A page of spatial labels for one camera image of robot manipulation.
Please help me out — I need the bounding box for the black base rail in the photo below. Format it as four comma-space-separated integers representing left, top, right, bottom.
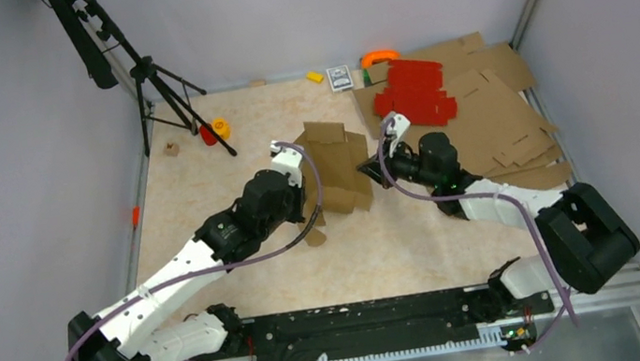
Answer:
195, 285, 555, 361

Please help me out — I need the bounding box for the stack of brown cardboard blanks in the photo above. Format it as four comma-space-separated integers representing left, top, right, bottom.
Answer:
346, 21, 578, 218

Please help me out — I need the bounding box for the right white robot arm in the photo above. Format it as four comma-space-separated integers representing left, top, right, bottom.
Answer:
357, 132, 640, 317

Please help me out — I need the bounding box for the green object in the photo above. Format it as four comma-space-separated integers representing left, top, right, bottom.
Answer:
362, 69, 372, 87

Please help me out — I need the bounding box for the playing card deck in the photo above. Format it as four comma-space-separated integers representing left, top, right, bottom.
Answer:
326, 65, 354, 94

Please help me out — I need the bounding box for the orange tape ring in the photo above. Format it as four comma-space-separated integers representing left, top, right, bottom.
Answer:
359, 47, 404, 71

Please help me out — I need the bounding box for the yellow and red toy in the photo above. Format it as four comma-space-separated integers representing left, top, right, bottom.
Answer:
198, 117, 231, 146

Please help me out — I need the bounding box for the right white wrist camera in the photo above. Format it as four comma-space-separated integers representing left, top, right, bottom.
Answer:
380, 110, 412, 158

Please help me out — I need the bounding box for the small wooden block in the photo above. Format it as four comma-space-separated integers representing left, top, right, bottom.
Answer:
163, 142, 181, 157

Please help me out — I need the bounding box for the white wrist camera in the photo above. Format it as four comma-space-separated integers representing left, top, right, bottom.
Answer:
269, 139, 305, 187
380, 110, 412, 158

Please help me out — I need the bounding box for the yellow block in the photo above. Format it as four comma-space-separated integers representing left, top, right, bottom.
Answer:
305, 71, 325, 83

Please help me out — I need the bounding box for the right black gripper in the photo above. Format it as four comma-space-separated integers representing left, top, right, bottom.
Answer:
355, 131, 440, 199

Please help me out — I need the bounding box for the red cardboard box blank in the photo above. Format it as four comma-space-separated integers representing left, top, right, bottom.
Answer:
372, 60, 458, 126

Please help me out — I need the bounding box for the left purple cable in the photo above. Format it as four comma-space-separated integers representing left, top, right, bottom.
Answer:
29, 136, 348, 361

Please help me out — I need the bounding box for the purple cable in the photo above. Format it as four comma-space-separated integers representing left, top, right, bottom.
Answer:
29, 136, 348, 361
372, 94, 582, 361

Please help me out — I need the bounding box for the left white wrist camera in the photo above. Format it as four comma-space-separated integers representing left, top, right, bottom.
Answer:
269, 139, 305, 187

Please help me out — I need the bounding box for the black tripod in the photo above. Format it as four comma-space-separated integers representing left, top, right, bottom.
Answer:
43, 0, 238, 157

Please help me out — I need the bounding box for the brown cardboard box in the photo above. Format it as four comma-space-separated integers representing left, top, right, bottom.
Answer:
295, 121, 373, 248

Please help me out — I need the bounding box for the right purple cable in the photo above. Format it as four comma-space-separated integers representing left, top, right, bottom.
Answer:
372, 94, 582, 361

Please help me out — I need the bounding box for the small orange clip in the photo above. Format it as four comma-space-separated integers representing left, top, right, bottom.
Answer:
131, 206, 141, 229

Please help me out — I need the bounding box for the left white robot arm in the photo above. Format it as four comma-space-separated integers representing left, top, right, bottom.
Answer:
66, 162, 306, 361

